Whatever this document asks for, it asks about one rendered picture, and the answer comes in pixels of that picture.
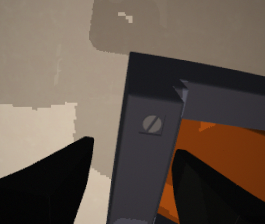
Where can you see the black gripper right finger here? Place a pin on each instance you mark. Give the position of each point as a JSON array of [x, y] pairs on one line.
[[203, 196]]

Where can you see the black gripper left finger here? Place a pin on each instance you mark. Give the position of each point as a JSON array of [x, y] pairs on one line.
[[49, 191]]

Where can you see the grey tray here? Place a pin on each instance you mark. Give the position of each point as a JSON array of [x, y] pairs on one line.
[[160, 91]]

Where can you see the orange l-shaped part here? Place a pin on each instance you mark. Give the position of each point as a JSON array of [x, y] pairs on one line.
[[237, 153]]

